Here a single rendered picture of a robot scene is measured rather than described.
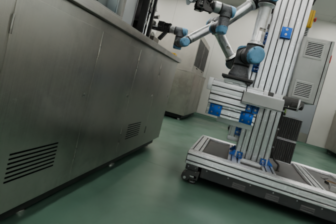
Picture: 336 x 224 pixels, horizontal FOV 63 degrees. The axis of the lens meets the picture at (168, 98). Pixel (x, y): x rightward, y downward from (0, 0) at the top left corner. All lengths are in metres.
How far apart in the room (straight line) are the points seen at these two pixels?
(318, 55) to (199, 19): 5.13
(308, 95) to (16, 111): 1.87
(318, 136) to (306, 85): 4.88
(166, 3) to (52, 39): 6.50
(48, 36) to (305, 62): 1.77
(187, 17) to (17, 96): 6.44
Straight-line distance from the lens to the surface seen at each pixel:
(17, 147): 1.05
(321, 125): 7.06
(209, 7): 1.89
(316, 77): 2.25
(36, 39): 0.98
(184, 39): 2.30
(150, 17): 2.21
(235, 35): 6.97
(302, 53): 2.25
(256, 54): 1.94
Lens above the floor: 0.68
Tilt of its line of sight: 4 degrees down
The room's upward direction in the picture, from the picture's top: 14 degrees clockwise
